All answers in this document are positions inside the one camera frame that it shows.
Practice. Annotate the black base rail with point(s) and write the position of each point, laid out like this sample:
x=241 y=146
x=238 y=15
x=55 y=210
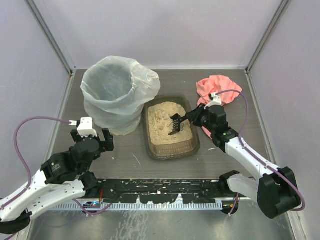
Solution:
x=158 y=191

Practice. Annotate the dark translucent litter box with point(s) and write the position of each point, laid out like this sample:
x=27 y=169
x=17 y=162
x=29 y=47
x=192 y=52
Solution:
x=169 y=151

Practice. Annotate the pink cloth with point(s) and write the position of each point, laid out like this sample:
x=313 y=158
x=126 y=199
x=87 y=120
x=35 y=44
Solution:
x=216 y=84

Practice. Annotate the beige cat litter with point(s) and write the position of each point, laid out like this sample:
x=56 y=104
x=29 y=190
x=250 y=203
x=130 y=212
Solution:
x=161 y=124

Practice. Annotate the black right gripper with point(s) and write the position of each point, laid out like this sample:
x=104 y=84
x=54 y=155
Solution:
x=197 y=116

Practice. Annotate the translucent plastic trash bag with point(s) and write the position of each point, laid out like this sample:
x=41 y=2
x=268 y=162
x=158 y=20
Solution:
x=115 y=90

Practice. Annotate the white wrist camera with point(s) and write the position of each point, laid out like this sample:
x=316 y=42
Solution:
x=85 y=127
x=214 y=100

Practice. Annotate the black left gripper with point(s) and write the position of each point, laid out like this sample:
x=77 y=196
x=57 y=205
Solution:
x=107 y=139

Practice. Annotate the grey slotted cable duct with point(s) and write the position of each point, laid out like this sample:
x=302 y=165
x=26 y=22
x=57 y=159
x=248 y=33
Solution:
x=175 y=206

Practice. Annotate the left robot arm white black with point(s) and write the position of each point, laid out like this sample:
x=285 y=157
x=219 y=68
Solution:
x=64 y=177

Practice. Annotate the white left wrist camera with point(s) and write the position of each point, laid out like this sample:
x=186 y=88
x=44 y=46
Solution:
x=85 y=127

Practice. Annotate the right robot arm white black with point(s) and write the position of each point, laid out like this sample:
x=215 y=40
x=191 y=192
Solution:
x=273 y=188

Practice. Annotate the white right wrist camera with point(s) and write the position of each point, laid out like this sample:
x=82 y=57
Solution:
x=214 y=100

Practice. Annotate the black slotted litter scoop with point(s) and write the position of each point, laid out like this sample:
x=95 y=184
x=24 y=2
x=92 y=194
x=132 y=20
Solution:
x=176 y=126

